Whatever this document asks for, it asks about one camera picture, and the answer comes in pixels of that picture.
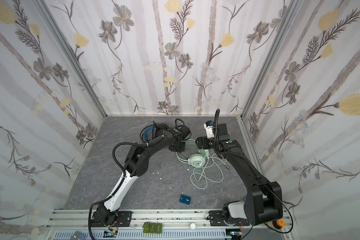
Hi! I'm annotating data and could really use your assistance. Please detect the mint green headphones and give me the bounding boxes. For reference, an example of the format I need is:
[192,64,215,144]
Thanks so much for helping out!
[176,139,229,190]

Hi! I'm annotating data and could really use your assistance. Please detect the white round cap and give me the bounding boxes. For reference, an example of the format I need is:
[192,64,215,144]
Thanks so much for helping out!
[190,223,196,231]

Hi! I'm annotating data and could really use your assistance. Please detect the small blue block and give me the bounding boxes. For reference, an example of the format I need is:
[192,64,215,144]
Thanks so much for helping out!
[179,195,191,205]

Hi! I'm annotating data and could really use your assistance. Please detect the green terminal block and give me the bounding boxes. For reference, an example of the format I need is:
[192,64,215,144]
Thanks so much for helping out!
[143,222,163,235]

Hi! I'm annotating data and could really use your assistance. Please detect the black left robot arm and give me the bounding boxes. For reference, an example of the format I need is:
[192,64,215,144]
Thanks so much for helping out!
[88,118,192,240]

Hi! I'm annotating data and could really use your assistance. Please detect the black blue headphones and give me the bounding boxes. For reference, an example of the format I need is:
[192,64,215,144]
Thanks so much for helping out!
[140,121,169,143]

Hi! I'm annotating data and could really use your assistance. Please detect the orange emergency stop button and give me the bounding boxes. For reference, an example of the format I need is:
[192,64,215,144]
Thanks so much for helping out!
[270,219,286,231]

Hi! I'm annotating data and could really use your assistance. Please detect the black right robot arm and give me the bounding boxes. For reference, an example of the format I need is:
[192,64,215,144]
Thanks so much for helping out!
[196,109,293,234]

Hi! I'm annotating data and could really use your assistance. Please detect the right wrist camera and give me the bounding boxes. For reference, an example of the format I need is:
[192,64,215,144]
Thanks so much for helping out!
[203,121,215,139]

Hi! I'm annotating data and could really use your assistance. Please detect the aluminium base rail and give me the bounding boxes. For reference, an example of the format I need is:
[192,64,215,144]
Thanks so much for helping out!
[41,209,298,240]

